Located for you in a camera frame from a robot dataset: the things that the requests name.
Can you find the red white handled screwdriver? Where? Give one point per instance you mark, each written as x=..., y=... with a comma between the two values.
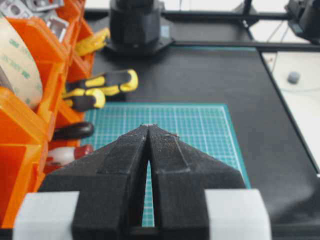
x=62, y=156

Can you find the double-sided tape roll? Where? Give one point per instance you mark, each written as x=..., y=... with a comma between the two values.
x=19, y=66

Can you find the grey corner bracket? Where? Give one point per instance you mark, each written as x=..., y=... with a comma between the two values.
x=24, y=9
x=58, y=27

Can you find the green cutting mat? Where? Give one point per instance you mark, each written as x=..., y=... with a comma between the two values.
x=207, y=127

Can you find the small grey knob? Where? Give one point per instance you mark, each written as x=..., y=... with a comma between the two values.
x=293, y=77

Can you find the lower grey corner bracket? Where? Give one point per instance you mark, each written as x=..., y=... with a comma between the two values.
x=58, y=27

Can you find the black handled screwdriver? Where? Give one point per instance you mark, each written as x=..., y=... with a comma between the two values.
x=75, y=131

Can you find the large yellow black screwdriver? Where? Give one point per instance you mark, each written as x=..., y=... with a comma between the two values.
x=110, y=83

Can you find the orange bin with extrusions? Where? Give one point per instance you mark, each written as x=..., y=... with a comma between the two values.
x=79, y=67

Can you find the black table mat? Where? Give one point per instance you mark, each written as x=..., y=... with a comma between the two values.
x=278, y=160

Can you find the black metal frame rail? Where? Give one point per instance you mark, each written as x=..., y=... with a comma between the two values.
x=225, y=16

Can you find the black device at top right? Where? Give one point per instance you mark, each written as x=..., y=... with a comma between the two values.
x=305, y=21

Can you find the upper grey corner bracket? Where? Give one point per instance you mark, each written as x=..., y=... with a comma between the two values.
x=24, y=9

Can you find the yellow tool in top bin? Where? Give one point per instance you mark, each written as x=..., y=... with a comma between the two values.
x=93, y=43

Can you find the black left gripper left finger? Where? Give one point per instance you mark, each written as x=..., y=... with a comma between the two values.
x=111, y=182

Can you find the black right robot arm base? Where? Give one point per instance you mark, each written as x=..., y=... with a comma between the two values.
x=137, y=27

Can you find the small yellow black screwdriver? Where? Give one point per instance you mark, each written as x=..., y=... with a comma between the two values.
x=82, y=100

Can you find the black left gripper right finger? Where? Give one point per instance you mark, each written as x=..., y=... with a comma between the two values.
x=180, y=174

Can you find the orange bin with tape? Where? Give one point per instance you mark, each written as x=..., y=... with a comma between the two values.
x=25, y=134

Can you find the orange bin with brackets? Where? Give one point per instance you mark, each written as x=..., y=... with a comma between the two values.
x=53, y=58

